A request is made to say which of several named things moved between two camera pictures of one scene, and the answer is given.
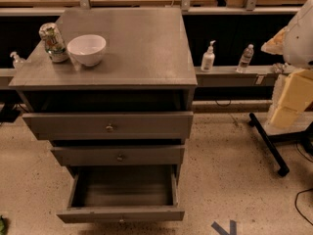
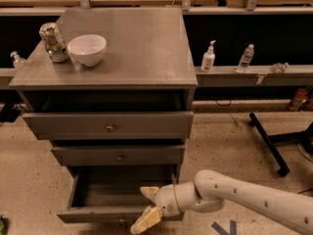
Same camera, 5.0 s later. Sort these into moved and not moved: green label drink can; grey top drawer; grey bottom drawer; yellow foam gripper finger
Moved: yellow foam gripper finger
Not moved: grey top drawer; green label drink can; grey bottom drawer
